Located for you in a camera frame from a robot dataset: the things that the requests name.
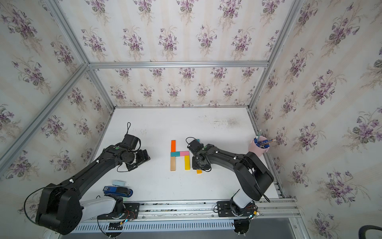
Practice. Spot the pink wooden block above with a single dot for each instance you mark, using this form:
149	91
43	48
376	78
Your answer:
184	153

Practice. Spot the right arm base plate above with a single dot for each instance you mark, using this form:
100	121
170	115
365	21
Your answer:
230	209

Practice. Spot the aluminium mounting rail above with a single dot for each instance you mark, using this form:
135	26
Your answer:
194	215

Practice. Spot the light blue eraser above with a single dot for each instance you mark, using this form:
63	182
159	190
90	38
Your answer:
118	183

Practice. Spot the blue stapler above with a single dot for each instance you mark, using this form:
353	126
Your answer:
118	191

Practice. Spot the orange wooden block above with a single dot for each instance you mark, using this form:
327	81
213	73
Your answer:
173	146

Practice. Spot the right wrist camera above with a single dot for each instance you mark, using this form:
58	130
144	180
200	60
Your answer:
195	147

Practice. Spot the pink pen cup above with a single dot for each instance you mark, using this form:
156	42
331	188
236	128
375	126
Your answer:
256	147

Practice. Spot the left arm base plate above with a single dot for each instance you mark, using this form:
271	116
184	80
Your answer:
122	211

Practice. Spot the blue pens in cup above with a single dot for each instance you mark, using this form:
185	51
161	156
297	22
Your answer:
262	143

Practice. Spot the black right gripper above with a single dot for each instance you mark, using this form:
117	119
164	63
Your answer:
194	165

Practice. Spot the small teal wooden block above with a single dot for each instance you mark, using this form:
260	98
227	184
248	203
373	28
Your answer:
175	154

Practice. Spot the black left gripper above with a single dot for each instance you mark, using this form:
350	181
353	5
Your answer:
143	157

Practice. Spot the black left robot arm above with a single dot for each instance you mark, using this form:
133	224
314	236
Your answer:
60	208

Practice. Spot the natural wood block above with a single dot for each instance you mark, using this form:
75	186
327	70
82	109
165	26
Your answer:
173	164

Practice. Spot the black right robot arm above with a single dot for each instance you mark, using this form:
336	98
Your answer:
253	176

